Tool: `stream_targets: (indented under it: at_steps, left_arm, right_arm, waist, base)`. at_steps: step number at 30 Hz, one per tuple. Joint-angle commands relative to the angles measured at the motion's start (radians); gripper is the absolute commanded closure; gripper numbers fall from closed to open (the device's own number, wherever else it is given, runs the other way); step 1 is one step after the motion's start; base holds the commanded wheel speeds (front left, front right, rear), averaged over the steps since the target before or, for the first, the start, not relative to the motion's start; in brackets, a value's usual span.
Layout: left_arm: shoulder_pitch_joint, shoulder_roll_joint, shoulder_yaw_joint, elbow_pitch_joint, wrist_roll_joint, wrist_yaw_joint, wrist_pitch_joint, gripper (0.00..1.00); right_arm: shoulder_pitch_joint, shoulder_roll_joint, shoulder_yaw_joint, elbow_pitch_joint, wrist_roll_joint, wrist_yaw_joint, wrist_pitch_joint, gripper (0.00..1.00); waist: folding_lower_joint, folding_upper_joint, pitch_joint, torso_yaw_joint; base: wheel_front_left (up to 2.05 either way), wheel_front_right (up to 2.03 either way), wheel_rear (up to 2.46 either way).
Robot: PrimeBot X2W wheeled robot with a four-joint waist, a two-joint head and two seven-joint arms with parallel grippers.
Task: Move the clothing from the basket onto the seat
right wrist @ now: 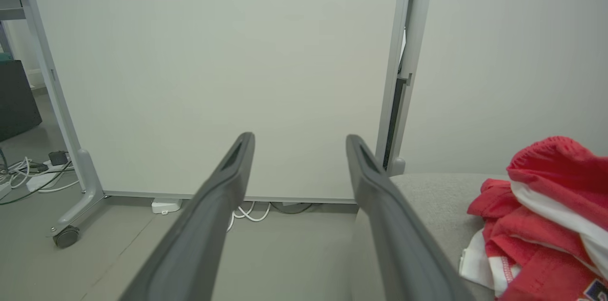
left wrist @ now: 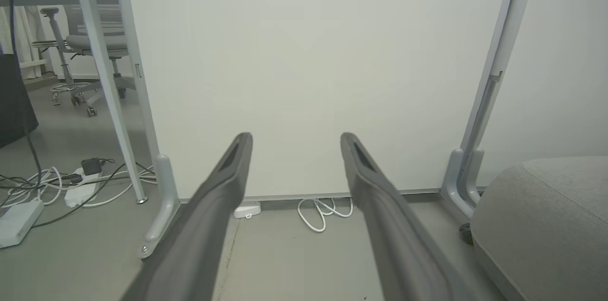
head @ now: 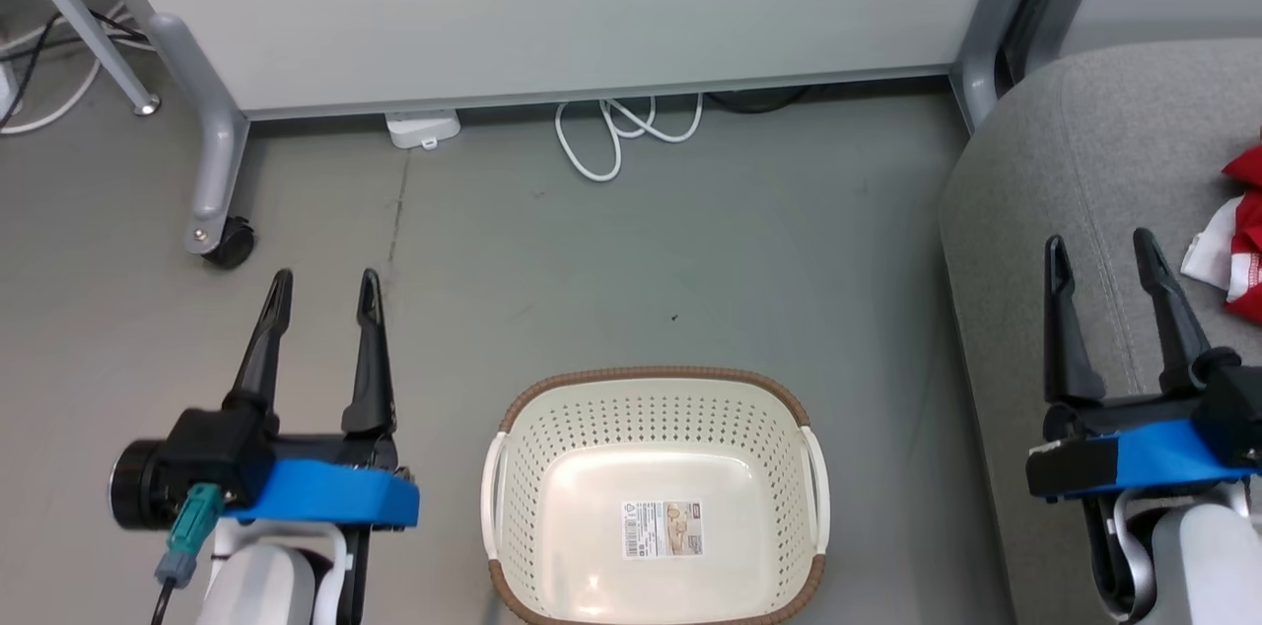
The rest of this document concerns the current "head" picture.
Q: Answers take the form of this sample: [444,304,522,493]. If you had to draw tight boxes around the thick black cable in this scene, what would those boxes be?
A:
[705,85,811,115]

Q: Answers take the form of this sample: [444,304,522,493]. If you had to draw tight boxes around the white power adapter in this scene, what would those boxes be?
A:
[385,109,461,151]

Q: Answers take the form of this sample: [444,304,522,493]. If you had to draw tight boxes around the grey table leg with caster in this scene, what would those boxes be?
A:
[148,12,249,256]

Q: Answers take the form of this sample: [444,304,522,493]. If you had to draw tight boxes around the grey fabric sofa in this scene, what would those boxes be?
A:
[939,38,1262,625]

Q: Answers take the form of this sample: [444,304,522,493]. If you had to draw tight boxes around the red and white clothing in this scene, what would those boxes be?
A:
[1180,144,1262,325]

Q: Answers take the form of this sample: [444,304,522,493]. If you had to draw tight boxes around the printed basket sticker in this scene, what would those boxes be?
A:
[621,500,704,560]

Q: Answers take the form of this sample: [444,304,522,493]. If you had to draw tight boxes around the black caster wheel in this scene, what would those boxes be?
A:
[202,216,255,271]

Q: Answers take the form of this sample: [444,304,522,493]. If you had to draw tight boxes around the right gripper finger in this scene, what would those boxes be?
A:
[1042,234,1107,407]
[1132,227,1216,397]

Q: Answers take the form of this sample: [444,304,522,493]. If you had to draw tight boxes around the black cable with teal plug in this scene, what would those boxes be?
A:
[148,482,226,625]

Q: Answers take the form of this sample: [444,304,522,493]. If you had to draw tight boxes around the thin grey table leg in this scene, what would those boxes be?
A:
[0,0,162,116]

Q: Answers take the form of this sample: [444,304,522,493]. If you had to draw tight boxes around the cream perforated laundry basket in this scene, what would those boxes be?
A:
[480,367,831,625]

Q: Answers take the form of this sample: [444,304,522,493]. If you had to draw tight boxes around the thin black floor cable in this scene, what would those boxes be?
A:
[0,9,149,131]

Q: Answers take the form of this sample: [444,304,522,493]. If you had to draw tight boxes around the grey partition leg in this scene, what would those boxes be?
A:
[1023,0,1098,79]
[951,0,1028,131]

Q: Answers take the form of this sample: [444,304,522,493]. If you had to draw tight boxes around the white floor cable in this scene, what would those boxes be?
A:
[0,2,154,135]

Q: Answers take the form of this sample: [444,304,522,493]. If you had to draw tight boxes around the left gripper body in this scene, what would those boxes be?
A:
[222,428,422,533]

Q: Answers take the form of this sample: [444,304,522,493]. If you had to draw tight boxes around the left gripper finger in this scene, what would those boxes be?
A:
[225,268,295,414]
[341,268,398,437]

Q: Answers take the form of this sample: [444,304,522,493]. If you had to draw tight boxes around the looped white cable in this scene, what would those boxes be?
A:
[554,93,704,183]

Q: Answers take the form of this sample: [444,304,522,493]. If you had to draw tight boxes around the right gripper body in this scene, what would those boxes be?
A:
[1025,388,1262,504]

